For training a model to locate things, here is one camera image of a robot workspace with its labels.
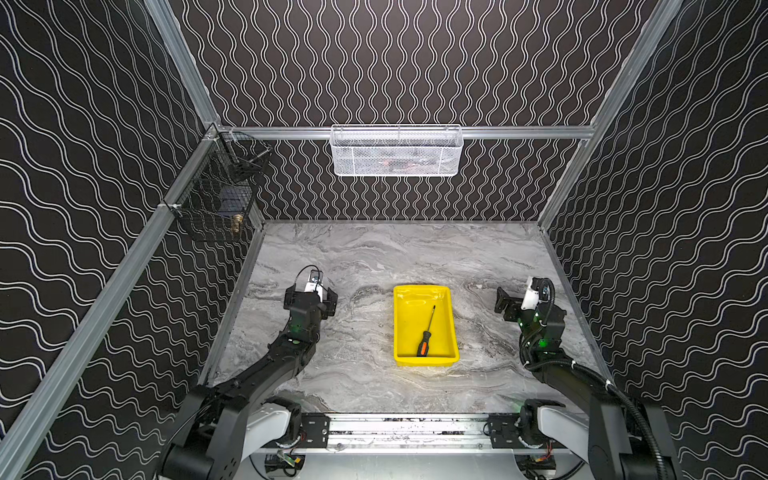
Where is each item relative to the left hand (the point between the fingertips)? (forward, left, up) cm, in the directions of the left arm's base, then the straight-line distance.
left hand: (319, 288), depth 86 cm
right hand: (+3, -58, -3) cm, 58 cm away
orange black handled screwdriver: (-12, -30, -12) cm, 35 cm away
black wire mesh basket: (+23, +35, +12) cm, 44 cm away
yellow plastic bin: (+1, -27, -13) cm, 30 cm away
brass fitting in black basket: (+9, +20, +18) cm, 29 cm away
